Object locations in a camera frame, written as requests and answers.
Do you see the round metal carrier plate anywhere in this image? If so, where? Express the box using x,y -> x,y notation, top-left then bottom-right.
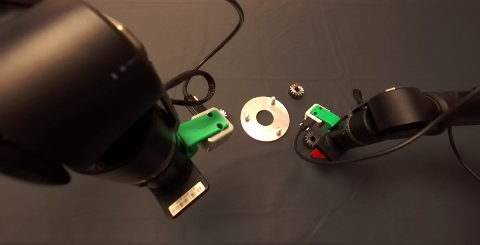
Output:
240,96 -> 291,143

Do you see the dark table cloth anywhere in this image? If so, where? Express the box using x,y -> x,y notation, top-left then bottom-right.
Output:
0,0 -> 480,245

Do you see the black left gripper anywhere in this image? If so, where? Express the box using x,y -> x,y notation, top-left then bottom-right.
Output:
149,161 -> 209,219

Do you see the right wrist green camera mount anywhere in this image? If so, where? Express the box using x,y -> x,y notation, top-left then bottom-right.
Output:
310,104 -> 341,132

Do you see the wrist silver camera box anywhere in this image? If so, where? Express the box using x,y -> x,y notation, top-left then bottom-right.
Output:
304,104 -> 323,123
191,107 -> 234,152

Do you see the left wrist green camera mount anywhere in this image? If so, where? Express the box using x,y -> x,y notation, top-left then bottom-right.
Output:
178,110 -> 230,158

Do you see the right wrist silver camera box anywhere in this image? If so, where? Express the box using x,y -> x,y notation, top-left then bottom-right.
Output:
304,104 -> 323,123

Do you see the wrist green camera mount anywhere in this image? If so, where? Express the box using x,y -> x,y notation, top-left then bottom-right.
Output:
178,110 -> 230,158
310,104 -> 341,132

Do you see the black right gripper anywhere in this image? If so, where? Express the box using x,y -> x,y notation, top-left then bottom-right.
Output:
312,134 -> 347,162

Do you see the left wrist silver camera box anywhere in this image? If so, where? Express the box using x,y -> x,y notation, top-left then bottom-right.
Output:
191,107 -> 234,152

